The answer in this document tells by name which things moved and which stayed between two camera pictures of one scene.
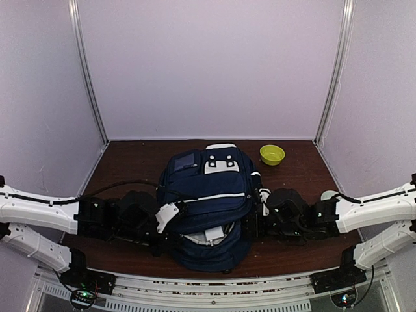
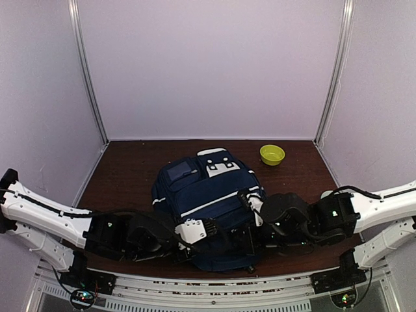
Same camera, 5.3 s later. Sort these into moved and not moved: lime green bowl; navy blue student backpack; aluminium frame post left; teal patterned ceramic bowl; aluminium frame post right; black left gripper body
Moved: navy blue student backpack; black left gripper body
Not moved: lime green bowl; teal patterned ceramic bowl; aluminium frame post left; aluminium frame post right
